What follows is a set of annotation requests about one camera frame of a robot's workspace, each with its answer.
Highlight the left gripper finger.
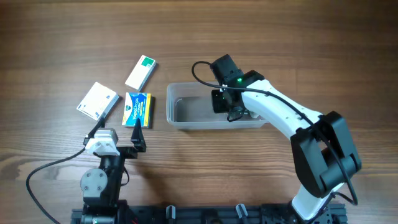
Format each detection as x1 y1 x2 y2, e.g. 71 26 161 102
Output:
83 118 105 145
131 118 147 152

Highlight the clear spray bottle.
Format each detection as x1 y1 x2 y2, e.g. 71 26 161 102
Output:
248 111 259 119

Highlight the blue yellow VapoDrops box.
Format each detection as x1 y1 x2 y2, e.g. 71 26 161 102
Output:
122 92 154 128

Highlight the clear plastic container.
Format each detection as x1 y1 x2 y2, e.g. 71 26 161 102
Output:
166 82 267 129

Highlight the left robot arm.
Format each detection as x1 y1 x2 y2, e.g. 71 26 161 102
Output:
71 118 147 224

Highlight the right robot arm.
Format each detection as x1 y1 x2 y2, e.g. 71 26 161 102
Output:
208 55 362 223

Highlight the white medicine box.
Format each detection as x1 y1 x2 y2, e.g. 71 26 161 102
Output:
76 82 119 121

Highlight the white box green corner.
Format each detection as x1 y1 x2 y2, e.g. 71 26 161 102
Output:
125 55 157 91

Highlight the right black cable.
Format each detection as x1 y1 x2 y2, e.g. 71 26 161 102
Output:
191 60 359 206

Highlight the black cable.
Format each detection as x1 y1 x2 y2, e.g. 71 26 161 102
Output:
25 147 87 224
191 60 359 206

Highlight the left black cable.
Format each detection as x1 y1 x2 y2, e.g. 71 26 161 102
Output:
25 147 87 224

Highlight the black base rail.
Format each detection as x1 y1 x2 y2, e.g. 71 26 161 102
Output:
70 203 346 224

